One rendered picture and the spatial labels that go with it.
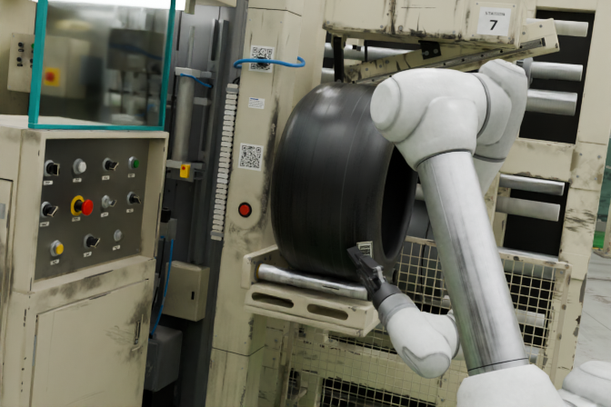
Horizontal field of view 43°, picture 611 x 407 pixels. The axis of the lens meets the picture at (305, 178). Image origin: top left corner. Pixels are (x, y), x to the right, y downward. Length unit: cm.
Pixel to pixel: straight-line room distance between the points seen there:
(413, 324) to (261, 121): 84
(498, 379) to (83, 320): 114
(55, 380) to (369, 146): 97
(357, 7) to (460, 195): 124
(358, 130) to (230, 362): 85
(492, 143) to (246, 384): 123
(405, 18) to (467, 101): 105
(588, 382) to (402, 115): 54
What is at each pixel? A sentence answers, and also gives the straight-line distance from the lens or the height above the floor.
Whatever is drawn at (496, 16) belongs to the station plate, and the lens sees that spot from 237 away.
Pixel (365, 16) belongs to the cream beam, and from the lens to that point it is 246.
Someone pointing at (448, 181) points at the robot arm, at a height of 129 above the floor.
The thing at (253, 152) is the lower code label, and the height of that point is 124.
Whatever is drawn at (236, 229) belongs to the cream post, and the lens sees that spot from 232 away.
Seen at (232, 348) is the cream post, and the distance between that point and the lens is 240.
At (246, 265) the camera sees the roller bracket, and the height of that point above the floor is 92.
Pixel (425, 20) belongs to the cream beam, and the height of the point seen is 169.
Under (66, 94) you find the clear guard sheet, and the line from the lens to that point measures 189.
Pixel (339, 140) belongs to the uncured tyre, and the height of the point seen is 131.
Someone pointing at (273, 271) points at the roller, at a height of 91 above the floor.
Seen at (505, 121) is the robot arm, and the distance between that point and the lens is 149.
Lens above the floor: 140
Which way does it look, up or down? 6 degrees down
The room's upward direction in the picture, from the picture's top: 7 degrees clockwise
